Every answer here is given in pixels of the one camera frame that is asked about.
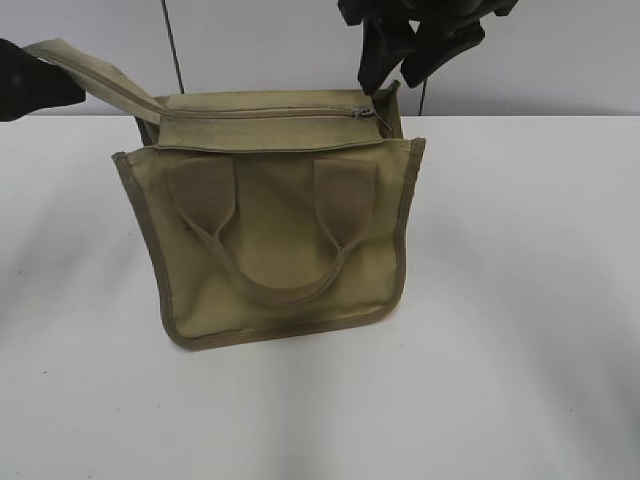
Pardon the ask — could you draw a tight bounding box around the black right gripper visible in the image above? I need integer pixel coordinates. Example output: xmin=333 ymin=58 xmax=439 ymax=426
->
xmin=337 ymin=0 xmax=506 ymax=95

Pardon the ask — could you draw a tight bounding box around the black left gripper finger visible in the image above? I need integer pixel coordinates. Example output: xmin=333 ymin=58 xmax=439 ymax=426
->
xmin=0 ymin=38 xmax=86 ymax=122

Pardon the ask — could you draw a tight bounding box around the yellow canvas tote bag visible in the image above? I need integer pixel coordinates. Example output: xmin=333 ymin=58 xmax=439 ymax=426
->
xmin=27 ymin=39 xmax=425 ymax=350

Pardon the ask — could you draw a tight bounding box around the silver metal zipper pull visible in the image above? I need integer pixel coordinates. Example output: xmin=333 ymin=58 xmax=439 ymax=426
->
xmin=351 ymin=106 xmax=389 ymax=129

